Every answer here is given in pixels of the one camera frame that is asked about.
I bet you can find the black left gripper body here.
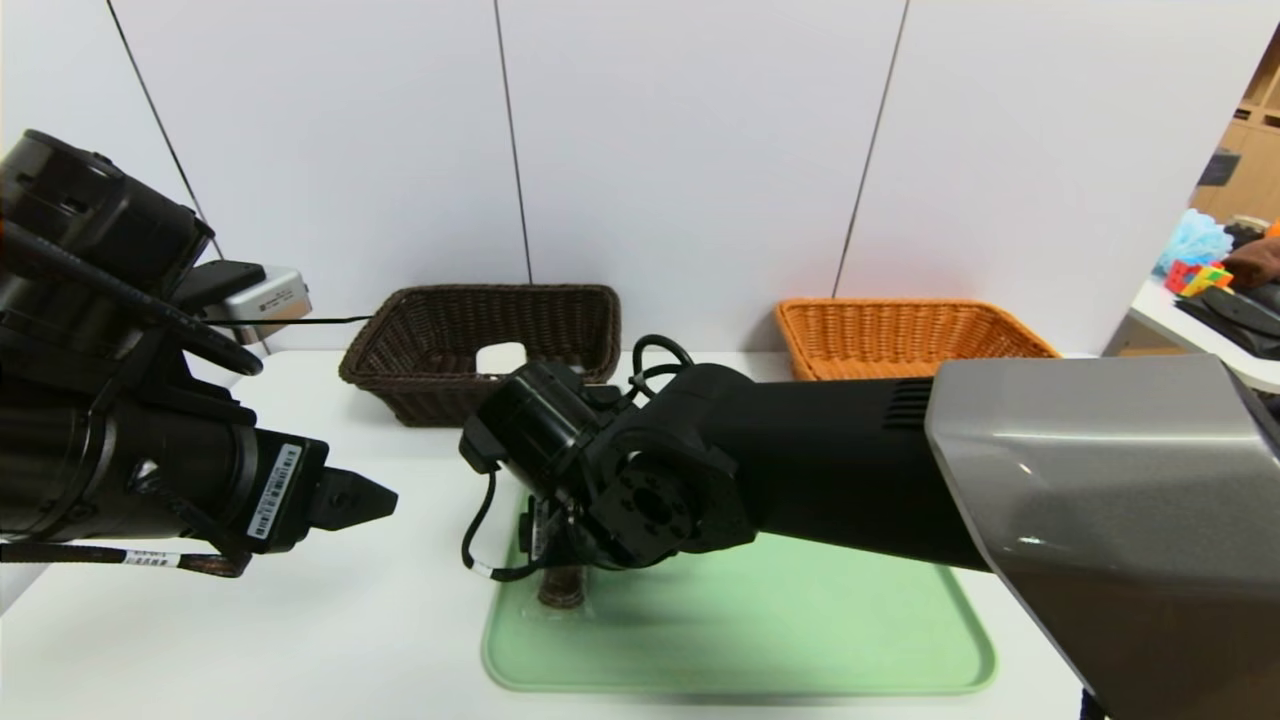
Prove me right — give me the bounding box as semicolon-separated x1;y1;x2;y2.
155;396;330;555

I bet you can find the white soap bar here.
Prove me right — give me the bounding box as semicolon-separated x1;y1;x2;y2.
474;341;529;377

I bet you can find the Ferrero Rocher chocolate pack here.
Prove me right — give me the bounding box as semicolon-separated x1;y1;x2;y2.
536;566;588;612

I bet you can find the dark brown wicker basket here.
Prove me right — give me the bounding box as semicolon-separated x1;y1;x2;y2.
338;284;622;429

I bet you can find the orange wicker basket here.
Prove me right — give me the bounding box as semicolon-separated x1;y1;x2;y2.
775;297;1063;383

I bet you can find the light green plastic tray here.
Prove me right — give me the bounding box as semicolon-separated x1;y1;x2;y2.
480;423;998;696

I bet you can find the white side table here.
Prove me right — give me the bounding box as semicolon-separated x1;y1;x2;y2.
1128;277;1280;393

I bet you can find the colourful puzzle cube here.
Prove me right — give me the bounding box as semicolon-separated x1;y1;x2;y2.
1165;258;1235;298

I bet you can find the blue fluffy bath sponge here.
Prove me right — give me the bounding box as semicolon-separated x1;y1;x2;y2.
1155;208;1237;277

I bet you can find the brown cloth item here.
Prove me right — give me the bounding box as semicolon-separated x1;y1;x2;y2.
1222;238;1280;291

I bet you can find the wooden shelf unit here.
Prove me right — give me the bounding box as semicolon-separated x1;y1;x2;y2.
1190;30;1280;226

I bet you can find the black sleeved cable white tag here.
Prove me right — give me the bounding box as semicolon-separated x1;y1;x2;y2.
0;538;253;580

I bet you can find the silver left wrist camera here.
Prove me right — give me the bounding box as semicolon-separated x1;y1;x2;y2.
175;261;314;347

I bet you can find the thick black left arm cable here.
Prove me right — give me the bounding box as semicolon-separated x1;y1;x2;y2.
0;222;265;378

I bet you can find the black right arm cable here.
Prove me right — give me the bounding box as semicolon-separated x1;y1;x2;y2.
629;334;697;393

